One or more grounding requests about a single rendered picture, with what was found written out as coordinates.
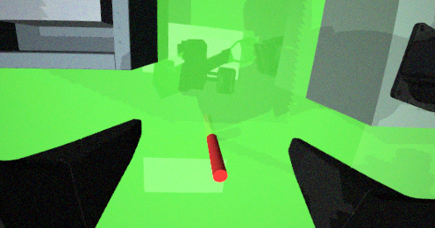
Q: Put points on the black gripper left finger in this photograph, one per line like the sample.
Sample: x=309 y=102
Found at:
x=67 y=186

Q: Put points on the red peg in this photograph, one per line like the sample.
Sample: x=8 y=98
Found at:
x=217 y=163

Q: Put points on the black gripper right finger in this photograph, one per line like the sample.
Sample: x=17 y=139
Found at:
x=338 y=196

